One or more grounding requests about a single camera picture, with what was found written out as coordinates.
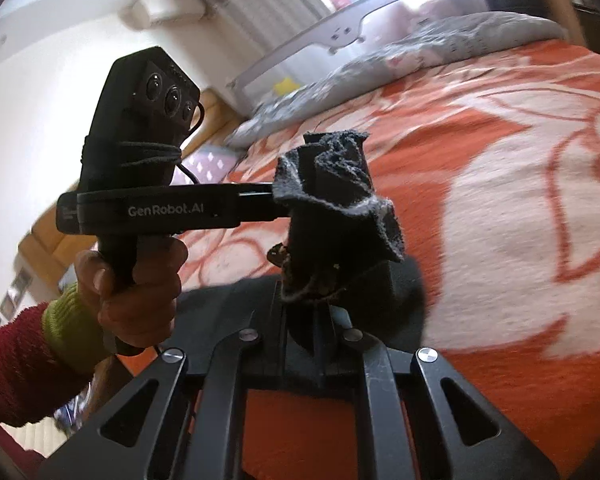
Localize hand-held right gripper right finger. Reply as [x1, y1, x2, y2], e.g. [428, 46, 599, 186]
[319, 307, 563, 480]

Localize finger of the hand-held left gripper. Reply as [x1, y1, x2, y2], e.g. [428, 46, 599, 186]
[236, 182, 282, 222]

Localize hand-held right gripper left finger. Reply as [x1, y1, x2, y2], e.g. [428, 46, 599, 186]
[39, 280, 287, 480]

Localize dark grey pants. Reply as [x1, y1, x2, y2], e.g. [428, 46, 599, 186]
[177, 130, 427, 397]

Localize person's left forearm red sleeve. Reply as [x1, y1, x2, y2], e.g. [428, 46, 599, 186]
[0, 282, 112, 428]

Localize person's left hand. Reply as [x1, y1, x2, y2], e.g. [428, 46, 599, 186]
[74, 237, 189, 356]

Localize purple dotted cloth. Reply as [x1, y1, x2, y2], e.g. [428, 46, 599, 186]
[184, 144, 242, 183]

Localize white pleated curtain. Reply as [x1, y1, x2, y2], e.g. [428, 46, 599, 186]
[205, 0, 342, 56]

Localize orange white patterned blanket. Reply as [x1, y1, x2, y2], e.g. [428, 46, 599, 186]
[177, 40, 600, 480]

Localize grey pillow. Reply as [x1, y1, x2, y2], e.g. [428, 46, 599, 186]
[225, 10, 567, 149]

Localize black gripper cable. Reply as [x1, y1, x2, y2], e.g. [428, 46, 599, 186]
[177, 101, 206, 187]

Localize white wall box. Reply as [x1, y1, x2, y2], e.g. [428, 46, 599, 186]
[121, 0, 207, 29]

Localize grey bed guard rail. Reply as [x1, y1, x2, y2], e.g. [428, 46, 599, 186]
[232, 0, 481, 107]

